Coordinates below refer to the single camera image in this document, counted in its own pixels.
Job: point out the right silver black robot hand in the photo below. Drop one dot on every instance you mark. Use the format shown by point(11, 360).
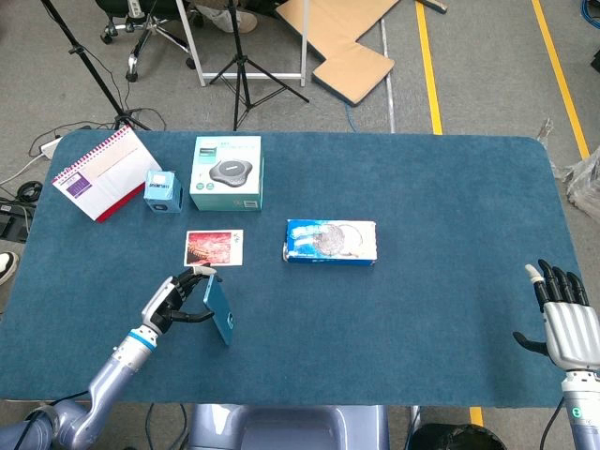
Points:
point(569, 328)

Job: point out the black foot pedal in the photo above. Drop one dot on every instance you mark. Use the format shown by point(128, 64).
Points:
point(14, 220)

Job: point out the seated person in black jacket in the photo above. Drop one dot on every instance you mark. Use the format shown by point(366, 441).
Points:
point(234, 16)

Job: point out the lavender robot torso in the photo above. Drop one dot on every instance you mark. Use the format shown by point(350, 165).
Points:
point(290, 429)

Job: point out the red photo postcard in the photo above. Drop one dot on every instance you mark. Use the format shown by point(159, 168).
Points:
point(211, 247)

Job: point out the spiral desk calendar red base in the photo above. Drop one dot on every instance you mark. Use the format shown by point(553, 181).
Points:
point(105, 173)

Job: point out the white power strip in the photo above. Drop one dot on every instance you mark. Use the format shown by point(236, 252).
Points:
point(50, 146)

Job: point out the black bin with bag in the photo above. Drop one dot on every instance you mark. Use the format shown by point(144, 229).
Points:
point(459, 438)

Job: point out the white and black shoe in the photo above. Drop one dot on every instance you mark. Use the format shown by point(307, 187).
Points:
point(7, 267)

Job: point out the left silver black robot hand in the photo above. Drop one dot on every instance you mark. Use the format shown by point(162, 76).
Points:
point(164, 300)

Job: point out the black smartphone with blue back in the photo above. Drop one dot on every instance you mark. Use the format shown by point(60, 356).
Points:
point(220, 309)

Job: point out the left lavender robot arm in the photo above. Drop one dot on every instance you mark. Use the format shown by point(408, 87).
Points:
point(108, 379)

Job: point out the flattened brown cardboard sheet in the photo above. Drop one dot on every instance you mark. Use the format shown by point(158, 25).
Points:
point(342, 42)

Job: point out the clear plastic wrap pile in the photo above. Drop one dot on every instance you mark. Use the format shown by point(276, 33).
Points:
point(583, 180)

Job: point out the teal speakerphone box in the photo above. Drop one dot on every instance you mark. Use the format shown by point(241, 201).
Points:
point(227, 173)

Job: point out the small light blue speaker box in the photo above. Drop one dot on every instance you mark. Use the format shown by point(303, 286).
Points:
point(162, 192)

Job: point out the black camera tripod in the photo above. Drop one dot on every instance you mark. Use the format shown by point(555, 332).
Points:
point(241, 70)

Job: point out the black light stand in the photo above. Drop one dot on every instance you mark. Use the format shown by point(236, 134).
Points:
point(94, 70)

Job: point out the black office chair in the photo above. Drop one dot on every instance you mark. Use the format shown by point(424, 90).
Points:
point(154, 30)

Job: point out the white desk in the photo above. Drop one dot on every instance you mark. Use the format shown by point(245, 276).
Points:
point(199, 51)

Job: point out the blue Oreo cookie box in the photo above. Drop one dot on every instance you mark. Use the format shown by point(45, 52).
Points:
point(328, 241)

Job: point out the right lavender robot arm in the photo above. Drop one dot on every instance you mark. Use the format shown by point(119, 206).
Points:
point(583, 412)

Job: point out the blue table cloth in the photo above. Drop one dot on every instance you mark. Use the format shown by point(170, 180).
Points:
point(375, 328)

